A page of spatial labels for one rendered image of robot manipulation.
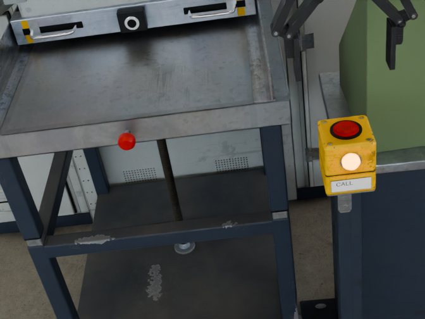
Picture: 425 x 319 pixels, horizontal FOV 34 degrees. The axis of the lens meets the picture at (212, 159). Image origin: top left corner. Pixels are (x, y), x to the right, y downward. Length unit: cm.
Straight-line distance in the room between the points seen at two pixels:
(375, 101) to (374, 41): 12
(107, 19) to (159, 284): 74
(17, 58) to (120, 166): 73
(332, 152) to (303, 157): 116
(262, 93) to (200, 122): 13
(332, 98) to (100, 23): 53
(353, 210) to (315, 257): 96
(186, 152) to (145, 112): 89
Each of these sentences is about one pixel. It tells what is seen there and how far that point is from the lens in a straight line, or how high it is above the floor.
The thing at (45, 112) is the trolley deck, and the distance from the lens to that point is 139.
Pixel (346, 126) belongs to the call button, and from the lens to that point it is 110.
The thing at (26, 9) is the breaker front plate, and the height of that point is 94.
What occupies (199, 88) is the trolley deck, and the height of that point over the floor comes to 85.
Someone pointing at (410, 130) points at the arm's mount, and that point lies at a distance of 129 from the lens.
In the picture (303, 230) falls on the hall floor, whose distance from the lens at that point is 223.
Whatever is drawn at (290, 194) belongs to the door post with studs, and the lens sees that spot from 232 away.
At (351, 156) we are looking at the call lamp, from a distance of 108.
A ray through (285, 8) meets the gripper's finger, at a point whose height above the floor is 113.
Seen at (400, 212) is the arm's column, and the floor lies 62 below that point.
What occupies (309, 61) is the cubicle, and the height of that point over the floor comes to 54.
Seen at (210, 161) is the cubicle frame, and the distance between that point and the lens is 221.
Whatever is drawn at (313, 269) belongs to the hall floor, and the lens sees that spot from 211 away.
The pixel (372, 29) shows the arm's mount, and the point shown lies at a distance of 116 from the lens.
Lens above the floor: 155
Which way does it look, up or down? 37 degrees down
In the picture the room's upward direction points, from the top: 10 degrees counter-clockwise
